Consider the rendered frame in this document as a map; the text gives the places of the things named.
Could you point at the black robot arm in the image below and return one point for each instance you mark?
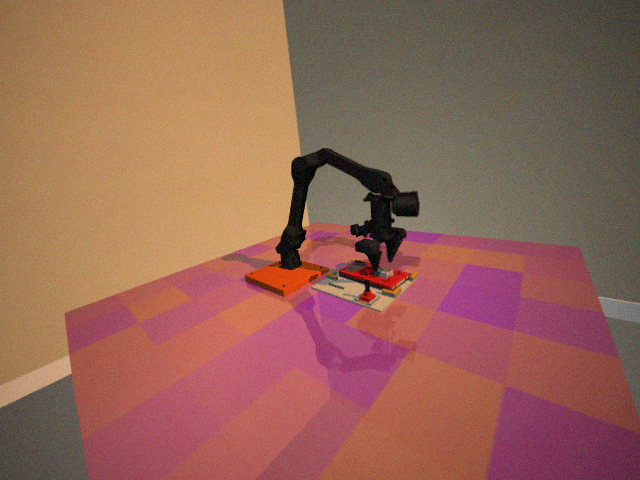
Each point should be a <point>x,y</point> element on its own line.
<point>303,170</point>

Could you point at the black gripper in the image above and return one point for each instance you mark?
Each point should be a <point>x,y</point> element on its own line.
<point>382,232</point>

